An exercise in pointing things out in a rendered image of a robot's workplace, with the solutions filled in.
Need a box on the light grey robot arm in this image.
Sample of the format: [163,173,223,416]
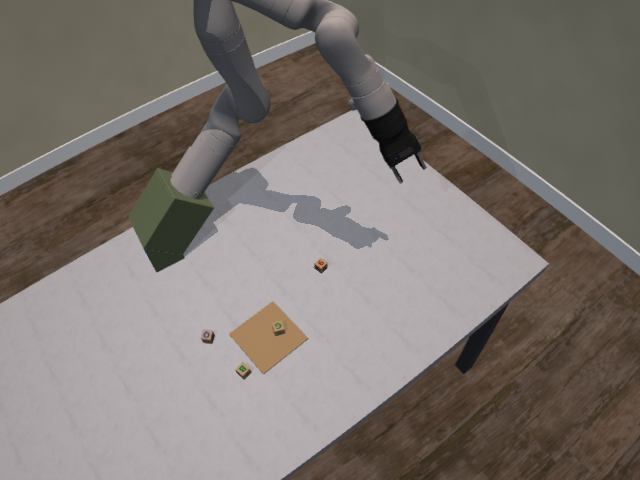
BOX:
[170,0,384,199]

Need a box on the tan square mat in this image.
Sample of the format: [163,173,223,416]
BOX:
[229,301,308,374]

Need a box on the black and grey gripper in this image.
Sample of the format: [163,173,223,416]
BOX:
[348,79,426,184]

